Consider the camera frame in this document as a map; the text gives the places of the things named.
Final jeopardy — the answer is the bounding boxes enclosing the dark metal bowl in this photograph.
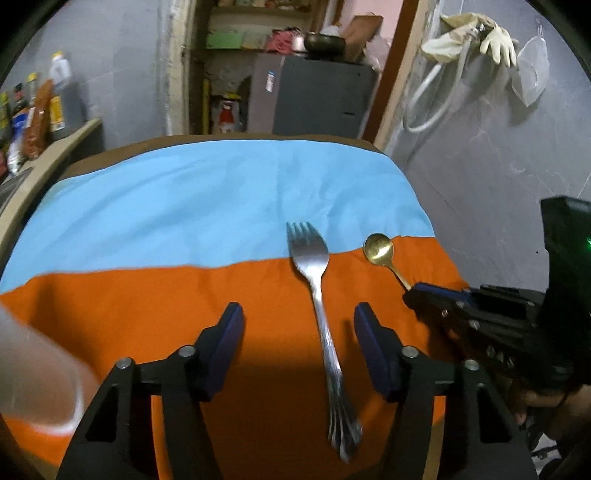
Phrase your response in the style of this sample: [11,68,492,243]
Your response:
[303,32,347,61]

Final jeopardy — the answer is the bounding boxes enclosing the clear plastic bag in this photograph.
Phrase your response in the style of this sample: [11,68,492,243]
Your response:
[510,34,550,108]

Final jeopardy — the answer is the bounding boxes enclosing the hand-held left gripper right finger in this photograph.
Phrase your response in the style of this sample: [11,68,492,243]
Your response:
[353,302,539,480]

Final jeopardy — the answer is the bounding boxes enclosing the gold spoon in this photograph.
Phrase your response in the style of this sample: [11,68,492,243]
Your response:
[362,232,413,291]

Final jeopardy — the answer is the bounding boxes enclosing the light blue cloth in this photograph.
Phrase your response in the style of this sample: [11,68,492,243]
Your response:
[0,138,435,294]

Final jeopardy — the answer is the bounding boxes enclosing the blue and white packet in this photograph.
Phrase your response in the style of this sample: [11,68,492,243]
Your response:
[7,111,28,174]

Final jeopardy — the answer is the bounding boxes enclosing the red and white bottle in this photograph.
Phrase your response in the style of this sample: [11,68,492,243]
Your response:
[217,95,237,134]

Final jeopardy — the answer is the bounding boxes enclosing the orange cloth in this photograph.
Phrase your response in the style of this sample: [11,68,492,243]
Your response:
[0,235,469,480]

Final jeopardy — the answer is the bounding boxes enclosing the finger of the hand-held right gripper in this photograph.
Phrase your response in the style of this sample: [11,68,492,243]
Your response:
[403,293,472,342]
[409,282,476,308]

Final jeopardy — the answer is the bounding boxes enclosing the white hose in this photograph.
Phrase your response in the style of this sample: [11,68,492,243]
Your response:
[403,62,467,134]

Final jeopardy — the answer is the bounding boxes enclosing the green box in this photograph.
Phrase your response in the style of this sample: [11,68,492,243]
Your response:
[205,31,247,49]

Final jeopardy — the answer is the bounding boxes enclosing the translucent plastic cup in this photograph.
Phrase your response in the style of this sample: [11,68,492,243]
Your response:
[0,305,100,437]

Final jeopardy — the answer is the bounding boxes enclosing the pink cloth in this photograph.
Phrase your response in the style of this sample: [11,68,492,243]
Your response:
[270,28,305,54]

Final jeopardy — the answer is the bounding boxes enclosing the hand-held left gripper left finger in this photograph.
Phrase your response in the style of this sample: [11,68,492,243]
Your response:
[55,302,245,480]

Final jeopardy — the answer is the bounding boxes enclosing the silver fork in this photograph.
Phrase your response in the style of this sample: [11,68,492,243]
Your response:
[286,222,363,463]

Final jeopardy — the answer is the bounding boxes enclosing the yellow roll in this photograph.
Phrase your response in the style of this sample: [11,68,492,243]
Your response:
[201,80,212,134]

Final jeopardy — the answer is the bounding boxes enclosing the grey metal cabinet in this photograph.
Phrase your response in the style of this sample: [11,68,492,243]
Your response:
[247,51,377,139]

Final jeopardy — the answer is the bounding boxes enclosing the person's right hand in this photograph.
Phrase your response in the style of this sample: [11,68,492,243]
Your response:
[515,381,578,428]

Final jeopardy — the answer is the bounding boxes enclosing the wooden board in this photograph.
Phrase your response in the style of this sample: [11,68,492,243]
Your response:
[344,15,384,63]

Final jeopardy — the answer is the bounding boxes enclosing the cream rubber glove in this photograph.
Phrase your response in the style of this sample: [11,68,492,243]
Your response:
[479,25,519,68]
[421,13,485,63]

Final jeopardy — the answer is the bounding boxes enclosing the wooden door frame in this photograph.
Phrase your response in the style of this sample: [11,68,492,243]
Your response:
[362,0,439,148]

